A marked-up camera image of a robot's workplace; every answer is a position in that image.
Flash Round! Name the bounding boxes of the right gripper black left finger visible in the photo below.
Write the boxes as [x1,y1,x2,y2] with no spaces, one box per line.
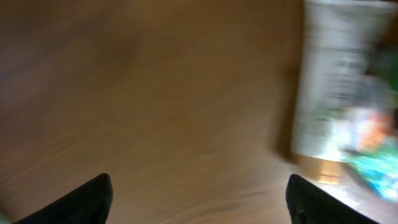
[16,173,113,224]

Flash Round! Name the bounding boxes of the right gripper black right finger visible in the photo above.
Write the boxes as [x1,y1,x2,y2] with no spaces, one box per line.
[285,174,377,224]

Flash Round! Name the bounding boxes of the teal tissue pack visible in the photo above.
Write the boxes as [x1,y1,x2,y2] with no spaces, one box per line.
[345,144,397,202]

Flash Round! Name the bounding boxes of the white cream tube gold cap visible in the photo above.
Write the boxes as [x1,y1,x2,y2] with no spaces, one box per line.
[292,1,397,184]

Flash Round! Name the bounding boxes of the orange tissue pack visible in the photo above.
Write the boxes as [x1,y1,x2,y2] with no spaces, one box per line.
[334,107,396,153]

